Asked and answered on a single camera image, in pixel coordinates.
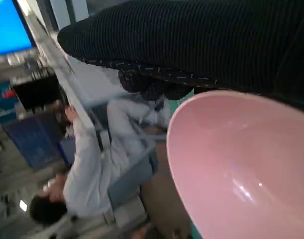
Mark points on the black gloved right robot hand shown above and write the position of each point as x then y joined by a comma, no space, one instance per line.
191,42

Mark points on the pink bowl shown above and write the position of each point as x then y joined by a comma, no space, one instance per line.
229,161

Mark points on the seated person in white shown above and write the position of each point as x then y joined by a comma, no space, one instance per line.
92,169

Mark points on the white desk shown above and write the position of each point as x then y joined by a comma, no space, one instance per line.
64,74

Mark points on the grey chair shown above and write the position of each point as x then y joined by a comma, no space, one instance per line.
129,181

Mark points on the blue computer monitor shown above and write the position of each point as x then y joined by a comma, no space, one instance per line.
7,25

